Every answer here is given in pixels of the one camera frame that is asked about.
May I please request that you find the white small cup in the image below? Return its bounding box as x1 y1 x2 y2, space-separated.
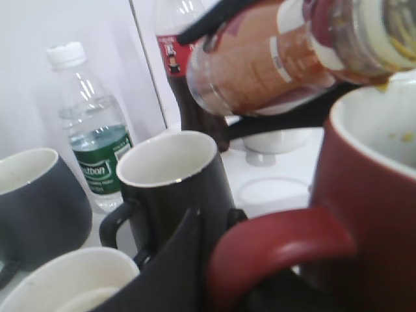
242 129 311 155

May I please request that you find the cola bottle red label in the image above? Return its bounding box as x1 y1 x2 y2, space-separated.
152 0 230 153

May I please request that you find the red ceramic mug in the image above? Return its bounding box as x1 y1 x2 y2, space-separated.
207 74 415 311

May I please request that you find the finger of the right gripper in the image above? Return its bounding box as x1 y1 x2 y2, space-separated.
177 1 276 45

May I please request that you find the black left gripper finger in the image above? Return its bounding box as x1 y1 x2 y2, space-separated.
107 209 203 311

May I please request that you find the dark grey ceramic mug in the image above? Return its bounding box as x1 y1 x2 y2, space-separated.
1 148 92 288

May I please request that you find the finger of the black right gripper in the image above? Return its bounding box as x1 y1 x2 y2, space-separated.
224 83 354 141

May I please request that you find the clear water bottle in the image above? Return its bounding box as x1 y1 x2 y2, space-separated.
46 42 133 213

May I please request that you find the black ceramic mug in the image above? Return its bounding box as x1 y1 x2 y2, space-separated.
99 131 235 261

